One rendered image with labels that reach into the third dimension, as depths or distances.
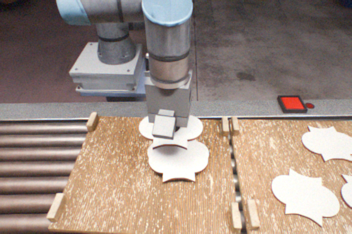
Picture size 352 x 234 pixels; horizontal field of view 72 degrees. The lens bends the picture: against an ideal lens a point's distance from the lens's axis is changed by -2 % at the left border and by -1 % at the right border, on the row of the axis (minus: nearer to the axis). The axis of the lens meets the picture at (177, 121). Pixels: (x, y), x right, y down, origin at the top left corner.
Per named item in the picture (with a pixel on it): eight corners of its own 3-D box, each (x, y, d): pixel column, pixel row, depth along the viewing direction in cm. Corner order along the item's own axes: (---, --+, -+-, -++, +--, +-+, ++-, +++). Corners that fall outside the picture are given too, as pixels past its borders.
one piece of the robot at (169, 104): (130, 84, 39) (141, 147, 51) (184, 90, 38) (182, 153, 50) (149, 48, 48) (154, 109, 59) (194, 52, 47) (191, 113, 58)
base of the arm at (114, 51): (106, 44, 104) (102, 21, 97) (140, 48, 102) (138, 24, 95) (91, 62, 93) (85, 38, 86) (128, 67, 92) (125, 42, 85)
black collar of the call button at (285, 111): (276, 99, 85) (278, 95, 84) (297, 98, 85) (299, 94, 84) (283, 113, 80) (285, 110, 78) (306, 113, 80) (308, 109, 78)
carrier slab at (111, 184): (95, 118, 77) (94, 115, 76) (225, 123, 76) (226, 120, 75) (50, 231, 53) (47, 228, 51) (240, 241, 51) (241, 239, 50)
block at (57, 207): (60, 198, 56) (56, 192, 54) (68, 198, 56) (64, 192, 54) (49, 223, 52) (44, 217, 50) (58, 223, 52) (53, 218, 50)
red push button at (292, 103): (279, 100, 84) (280, 97, 83) (296, 100, 84) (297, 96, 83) (285, 112, 80) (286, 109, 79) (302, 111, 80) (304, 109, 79)
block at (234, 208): (228, 206, 55) (230, 200, 53) (236, 206, 55) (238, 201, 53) (231, 233, 51) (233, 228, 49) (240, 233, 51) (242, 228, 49)
